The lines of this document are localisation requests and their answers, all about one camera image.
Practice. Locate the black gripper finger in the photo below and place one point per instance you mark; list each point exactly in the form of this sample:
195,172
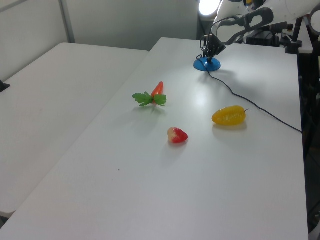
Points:
218,48
210,48

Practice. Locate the blue desk lamp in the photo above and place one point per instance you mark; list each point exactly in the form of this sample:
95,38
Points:
200,65

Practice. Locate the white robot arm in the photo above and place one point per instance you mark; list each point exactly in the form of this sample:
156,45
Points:
230,32

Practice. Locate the black control box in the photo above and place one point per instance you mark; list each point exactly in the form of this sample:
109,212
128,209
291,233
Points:
262,40

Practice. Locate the orange toy carrot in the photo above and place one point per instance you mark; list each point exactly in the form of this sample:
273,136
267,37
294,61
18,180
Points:
158,90

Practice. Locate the yellow toy starfruit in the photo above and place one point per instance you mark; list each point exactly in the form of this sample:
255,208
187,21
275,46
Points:
228,116

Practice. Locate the red and yellow toy fruit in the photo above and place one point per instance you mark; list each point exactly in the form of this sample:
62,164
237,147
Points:
178,136

